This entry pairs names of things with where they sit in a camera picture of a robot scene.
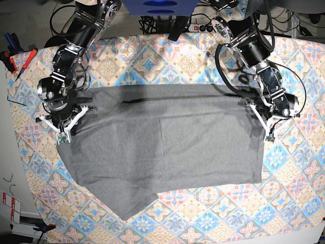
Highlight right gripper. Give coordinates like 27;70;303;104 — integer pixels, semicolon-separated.
38;101;97;134

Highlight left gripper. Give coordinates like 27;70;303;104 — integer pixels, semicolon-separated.
237;101;292;136

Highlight grey T-shirt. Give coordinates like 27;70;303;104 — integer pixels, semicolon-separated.
57;84;264;220

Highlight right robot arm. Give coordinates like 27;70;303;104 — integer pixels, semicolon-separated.
36;1;121;136

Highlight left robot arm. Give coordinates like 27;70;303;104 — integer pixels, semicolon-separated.
211;1;303;142

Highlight black allen key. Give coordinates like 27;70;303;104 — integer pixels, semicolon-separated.
7;95;27;107

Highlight white power strip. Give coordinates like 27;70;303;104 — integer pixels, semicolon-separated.
187;23;215;33

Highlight black red clamp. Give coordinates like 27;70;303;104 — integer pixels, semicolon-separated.
1;51;17;74

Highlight patterned tablecloth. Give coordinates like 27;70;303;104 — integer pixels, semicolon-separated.
6;37;324;243

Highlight red white label tag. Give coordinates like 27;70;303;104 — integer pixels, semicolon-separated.
2;192;22;224

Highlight black bottom clamp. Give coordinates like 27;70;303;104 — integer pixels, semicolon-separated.
12;223;56;239

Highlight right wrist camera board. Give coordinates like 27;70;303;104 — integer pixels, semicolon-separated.
56;132;71;145

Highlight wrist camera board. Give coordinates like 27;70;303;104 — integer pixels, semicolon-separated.
56;132;71;145
264;134;275;143

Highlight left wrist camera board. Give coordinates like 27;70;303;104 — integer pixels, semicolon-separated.
264;134;275;143

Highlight red handled screwdriver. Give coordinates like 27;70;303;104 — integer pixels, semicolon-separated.
16;49;38;81

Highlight blue handled pliers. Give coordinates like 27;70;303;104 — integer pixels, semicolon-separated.
5;33;19;54

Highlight black centre bracket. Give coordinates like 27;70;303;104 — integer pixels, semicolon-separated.
168;16;189;42

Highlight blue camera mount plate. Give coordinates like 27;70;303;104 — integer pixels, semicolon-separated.
121;0;199;16

